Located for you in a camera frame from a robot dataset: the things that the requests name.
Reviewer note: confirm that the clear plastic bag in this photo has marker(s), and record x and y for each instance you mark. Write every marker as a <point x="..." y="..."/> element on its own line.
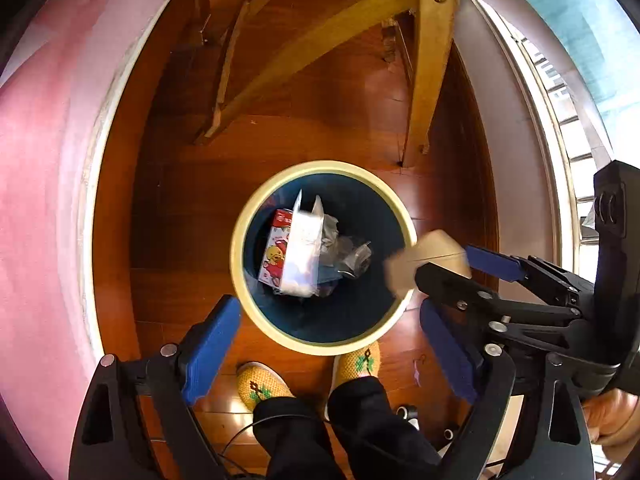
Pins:
<point x="350" y="255"/>

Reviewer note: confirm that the small white cylinder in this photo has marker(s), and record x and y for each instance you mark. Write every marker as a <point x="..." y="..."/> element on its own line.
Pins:
<point x="407" y="414"/>
<point x="449" y="433"/>

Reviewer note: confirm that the pink fabric seat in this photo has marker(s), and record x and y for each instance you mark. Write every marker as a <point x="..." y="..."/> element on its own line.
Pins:
<point x="45" y="185"/>

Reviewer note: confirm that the person's right leg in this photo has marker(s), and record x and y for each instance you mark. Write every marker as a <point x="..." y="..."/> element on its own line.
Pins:
<point x="375" y="425"/>

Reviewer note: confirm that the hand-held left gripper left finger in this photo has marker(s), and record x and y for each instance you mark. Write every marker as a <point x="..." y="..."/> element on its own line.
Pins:
<point x="210" y="350"/>

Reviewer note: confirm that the white small carton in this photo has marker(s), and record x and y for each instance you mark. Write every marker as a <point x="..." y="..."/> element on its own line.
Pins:
<point x="302" y="245"/>

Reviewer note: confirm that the wooden table frame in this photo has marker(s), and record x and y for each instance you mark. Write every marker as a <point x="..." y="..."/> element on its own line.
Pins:
<point x="425" y="60"/>

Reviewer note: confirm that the person's left leg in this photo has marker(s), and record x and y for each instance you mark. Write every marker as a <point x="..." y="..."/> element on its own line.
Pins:
<point x="295" y="440"/>

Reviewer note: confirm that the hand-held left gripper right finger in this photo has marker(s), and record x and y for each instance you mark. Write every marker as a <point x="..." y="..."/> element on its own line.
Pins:
<point x="450" y="355"/>

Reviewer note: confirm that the person's right hand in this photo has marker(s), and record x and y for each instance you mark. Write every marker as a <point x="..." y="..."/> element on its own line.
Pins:
<point x="615" y="420"/>

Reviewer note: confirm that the small brown paper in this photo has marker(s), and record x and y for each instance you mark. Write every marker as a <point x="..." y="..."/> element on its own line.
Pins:
<point x="430" y="255"/>

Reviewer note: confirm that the person's leg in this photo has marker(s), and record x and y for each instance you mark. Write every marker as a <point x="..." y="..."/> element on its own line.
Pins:
<point x="375" y="425"/>
<point x="295" y="440"/>

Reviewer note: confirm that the red cartoon print box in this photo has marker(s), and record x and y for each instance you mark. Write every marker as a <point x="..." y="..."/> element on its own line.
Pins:
<point x="275" y="255"/>

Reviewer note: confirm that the yellow knitted slipper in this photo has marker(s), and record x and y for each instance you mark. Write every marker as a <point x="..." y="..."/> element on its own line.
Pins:
<point x="262" y="382"/>
<point x="357" y="362"/>

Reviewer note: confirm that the round blue trash bin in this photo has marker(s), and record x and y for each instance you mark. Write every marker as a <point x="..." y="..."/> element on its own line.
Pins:
<point x="350" y="320"/>

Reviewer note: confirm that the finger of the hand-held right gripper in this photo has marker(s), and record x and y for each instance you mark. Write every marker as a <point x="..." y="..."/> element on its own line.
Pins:
<point x="492" y="262"/>
<point x="450" y="285"/>

